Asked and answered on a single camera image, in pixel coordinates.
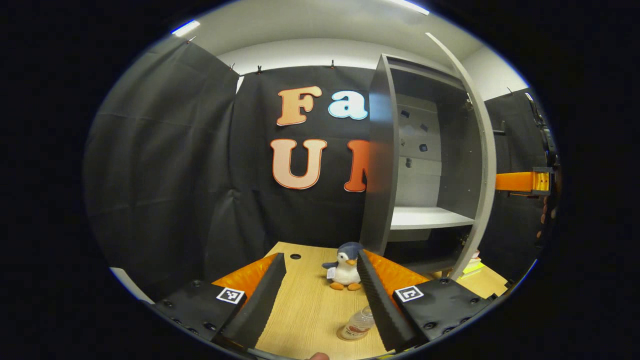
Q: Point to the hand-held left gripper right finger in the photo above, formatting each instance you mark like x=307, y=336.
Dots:
x=380, y=300

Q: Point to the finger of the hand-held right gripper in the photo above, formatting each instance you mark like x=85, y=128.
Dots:
x=515, y=181

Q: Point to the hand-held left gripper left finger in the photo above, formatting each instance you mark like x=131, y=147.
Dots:
x=262, y=300

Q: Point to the clear bottle with red label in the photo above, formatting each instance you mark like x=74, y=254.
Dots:
x=356, y=324

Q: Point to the round brown coaster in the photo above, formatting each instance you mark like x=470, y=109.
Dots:
x=341, y=337

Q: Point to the grey cabinet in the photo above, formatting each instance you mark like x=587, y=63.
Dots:
x=377, y=190

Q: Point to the white cabinet shelf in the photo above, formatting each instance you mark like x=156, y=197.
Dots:
x=425, y=218

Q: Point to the penguin plush toy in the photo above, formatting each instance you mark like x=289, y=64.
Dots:
x=345, y=272

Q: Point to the pink book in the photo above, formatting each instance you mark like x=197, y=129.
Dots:
x=475, y=255

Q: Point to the black backdrop cloth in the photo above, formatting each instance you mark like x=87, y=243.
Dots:
x=200, y=200

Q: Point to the ceiling light strip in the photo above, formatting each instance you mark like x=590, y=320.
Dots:
x=412, y=6
x=186, y=27

